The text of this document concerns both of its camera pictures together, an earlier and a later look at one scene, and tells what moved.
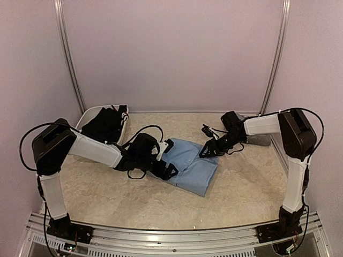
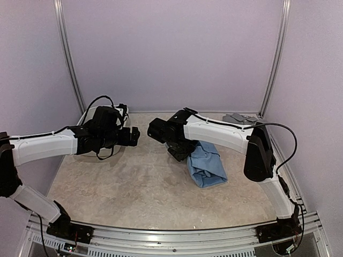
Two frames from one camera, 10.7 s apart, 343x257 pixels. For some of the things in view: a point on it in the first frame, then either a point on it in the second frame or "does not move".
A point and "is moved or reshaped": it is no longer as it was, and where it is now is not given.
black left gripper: x=166 y=175 to x=125 y=140
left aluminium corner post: x=59 y=18 does not move
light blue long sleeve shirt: x=195 y=173 is moved or reshaped
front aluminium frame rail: x=40 y=240 does not move
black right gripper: x=211 y=146 to x=180 y=156
